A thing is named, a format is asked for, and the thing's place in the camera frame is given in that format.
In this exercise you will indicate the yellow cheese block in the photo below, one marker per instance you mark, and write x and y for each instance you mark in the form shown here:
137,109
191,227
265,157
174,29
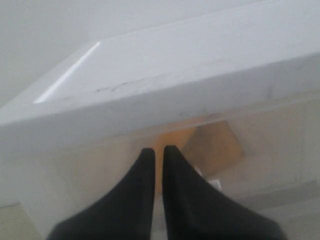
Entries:
210,148

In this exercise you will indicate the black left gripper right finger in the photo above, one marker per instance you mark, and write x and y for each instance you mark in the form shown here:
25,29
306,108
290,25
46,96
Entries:
194,210

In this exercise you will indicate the white plastic drawer cabinet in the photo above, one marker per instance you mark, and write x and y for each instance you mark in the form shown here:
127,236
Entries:
239,59

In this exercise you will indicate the clear drawer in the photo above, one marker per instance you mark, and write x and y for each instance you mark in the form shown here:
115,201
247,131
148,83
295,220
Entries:
268,161

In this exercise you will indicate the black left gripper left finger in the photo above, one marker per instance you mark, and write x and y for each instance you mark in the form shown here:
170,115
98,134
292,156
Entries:
124,213

